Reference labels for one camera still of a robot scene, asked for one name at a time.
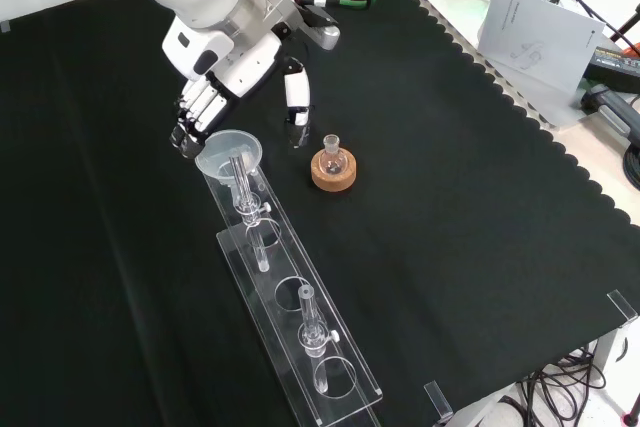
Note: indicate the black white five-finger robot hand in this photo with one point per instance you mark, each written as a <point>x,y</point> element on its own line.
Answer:
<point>220,57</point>

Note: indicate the grey bench leg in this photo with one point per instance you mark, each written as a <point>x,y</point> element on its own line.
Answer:
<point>607,352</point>

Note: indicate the clear acrylic funnel stand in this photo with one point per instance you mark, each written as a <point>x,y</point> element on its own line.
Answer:
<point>240,257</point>

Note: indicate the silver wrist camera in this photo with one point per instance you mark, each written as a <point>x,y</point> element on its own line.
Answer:
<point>325,37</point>

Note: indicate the grey tape strip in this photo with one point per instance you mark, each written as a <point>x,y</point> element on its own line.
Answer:
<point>5,26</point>

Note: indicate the black power adapter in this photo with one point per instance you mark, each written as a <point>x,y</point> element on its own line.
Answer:
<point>615,62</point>

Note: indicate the black tripod leg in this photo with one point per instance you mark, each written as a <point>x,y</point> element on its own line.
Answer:
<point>625,24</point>

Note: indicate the black bench cloth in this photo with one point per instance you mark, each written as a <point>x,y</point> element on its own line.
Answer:
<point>450,197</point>

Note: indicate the clear cloth clip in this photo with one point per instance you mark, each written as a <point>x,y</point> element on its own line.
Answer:
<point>437,397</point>
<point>622,304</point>

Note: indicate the small glass round-bottom flask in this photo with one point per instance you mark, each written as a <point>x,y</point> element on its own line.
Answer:
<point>330,162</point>

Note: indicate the clear plastic funnel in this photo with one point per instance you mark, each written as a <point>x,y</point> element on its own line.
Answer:
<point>220,147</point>

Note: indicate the white printed booklet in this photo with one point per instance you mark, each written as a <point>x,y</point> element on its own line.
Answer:
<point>540,42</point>

